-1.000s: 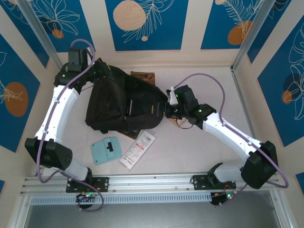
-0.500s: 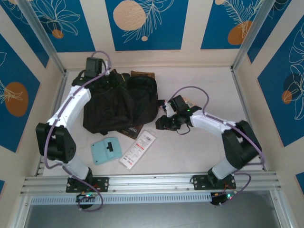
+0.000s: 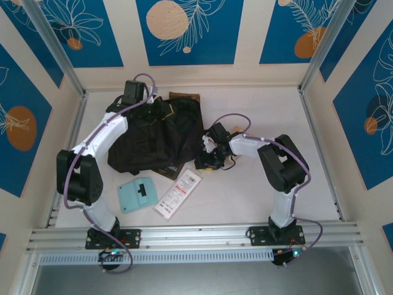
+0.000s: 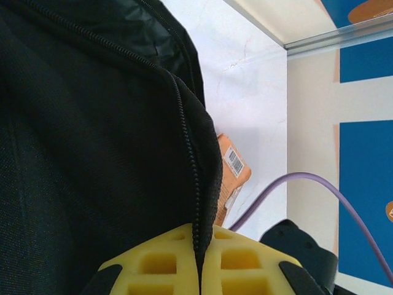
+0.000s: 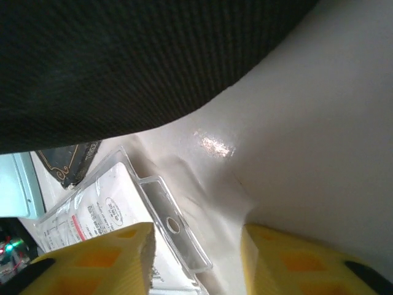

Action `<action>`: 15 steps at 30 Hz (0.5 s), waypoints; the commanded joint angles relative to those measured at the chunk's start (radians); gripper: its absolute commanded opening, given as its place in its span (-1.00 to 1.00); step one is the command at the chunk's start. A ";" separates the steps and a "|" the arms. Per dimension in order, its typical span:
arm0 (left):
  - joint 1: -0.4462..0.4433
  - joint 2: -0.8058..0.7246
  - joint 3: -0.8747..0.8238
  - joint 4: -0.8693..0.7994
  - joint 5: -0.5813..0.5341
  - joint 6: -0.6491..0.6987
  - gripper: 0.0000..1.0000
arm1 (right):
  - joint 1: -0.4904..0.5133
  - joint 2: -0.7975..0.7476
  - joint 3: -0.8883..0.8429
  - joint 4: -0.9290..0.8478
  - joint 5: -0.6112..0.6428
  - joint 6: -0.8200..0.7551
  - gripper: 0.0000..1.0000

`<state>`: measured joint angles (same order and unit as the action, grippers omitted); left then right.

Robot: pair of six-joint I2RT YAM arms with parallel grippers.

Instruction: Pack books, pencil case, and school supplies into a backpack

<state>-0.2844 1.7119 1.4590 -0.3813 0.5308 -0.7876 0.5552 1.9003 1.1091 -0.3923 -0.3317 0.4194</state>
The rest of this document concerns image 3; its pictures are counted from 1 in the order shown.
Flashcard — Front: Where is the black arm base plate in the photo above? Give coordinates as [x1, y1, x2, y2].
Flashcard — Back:
[85, 228, 142, 250]
[247, 225, 305, 246]

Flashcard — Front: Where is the canyon photo cover book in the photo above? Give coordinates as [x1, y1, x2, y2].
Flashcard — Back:
[168, 91, 202, 107]

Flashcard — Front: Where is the aluminium frame post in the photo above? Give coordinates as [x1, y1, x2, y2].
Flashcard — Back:
[299, 0, 379, 93]
[23, 0, 86, 96]

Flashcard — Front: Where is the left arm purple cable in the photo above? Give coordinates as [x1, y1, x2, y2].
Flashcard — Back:
[62, 73, 159, 275]

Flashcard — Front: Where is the small circuit board green LED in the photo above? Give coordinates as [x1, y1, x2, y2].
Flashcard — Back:
[272, 247, 308, 267]
[97, 248, 125, 262]

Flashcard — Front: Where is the grey slotted cable duct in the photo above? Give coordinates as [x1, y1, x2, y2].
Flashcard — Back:
[39, 248, 274, 266]

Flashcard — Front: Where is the light blue pencil case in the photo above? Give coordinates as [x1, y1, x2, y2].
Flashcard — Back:
[118, 177, 159, 215]

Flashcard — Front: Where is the wide aluminium extrusion beam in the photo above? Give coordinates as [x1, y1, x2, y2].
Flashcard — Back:
[26, 221, 360, 254]

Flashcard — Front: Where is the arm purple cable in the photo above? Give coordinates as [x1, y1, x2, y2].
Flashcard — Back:
[62, 73, 159, 275]
[211, 113, 324, 270]

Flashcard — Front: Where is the clear plastic stationery pack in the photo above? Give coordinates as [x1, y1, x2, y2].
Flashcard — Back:
[154, 168, 203, 219]

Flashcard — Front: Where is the thin black cable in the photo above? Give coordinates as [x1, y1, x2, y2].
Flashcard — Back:
[220, 155, 239, 171]

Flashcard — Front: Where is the aluminium frame bar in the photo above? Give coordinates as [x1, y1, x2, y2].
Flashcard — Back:
[15, 252, 42, 295]
[348, 245, 383, 295]

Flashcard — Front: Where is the black fabric backpack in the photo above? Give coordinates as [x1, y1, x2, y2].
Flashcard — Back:
[107, 97, 205, 182]

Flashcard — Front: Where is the aluminium table edge rail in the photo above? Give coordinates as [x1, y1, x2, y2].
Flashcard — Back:
[45, 91, 90, 229]
[299, 87, 344, 222]

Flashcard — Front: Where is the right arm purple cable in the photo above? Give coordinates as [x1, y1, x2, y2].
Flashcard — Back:
[211, 113, 324, 270]

